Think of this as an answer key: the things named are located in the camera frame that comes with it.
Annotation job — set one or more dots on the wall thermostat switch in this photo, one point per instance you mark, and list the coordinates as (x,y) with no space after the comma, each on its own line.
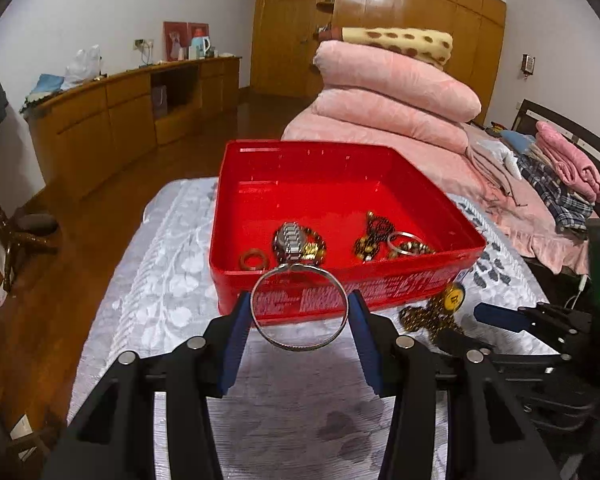
(527,65)

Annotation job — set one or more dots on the yellow brown-spotted blanket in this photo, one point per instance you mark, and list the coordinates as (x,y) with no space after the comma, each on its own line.
(427,45)

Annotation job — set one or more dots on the plain silver ring bangle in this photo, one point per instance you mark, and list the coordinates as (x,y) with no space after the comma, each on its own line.
(406,244)

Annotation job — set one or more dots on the plaid blue shirt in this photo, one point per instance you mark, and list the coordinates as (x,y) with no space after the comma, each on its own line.
(570,213)

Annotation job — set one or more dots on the red tin box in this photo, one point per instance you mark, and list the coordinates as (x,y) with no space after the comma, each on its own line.
(331,188)

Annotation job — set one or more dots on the white electric kettle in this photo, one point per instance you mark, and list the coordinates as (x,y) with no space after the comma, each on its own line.
(200,45)

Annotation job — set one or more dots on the wooden wardrobe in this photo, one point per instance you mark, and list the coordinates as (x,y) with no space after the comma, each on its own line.
(283,43)

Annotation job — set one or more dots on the dark wooden headboard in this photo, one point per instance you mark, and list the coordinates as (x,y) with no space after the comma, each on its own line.
(575,133)

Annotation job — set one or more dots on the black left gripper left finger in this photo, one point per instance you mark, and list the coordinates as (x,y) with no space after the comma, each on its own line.
(112,434)

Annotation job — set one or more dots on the blue cloth on sideboard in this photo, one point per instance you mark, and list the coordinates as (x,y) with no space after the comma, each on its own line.
(48,85)

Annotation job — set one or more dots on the pink bed sheet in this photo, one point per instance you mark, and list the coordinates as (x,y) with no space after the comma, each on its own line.
(522,217)

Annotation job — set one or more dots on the lower pink folded quilt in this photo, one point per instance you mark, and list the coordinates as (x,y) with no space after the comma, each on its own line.
(372,110)

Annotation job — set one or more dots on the wooden coat stand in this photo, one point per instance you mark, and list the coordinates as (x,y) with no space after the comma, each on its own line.
(24,231)

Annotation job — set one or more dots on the pink folded clothes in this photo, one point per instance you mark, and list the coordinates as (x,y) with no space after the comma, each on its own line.
(575,169)

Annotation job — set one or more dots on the silver metal wristwatch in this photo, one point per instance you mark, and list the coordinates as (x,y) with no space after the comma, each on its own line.
(288,243)

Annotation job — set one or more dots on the gold ornate brooch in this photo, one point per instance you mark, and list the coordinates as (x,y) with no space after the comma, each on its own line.
(313,250)

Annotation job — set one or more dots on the gold round medallion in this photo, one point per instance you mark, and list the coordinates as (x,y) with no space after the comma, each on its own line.
(453,297)

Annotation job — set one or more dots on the pink folded quilt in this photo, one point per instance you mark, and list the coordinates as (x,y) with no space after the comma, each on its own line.
(372,110)
(396,76)

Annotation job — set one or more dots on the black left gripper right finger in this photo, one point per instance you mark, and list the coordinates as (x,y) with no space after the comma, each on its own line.
(401,368)

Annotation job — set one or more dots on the white plastic bag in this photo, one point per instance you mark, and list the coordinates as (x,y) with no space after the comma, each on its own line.
(84,67)

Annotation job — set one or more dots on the long wooden sideboard cabinet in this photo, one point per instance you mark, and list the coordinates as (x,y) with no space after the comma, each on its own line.
(84,136)

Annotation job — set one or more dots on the upper pink folded quilt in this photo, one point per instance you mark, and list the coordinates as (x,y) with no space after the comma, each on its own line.
(396,76)

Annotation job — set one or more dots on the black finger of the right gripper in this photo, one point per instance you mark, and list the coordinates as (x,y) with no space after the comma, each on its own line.
(557,327)
(457,344)

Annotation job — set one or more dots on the red picture frame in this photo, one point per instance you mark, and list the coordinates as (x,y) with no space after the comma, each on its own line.
(177,36)

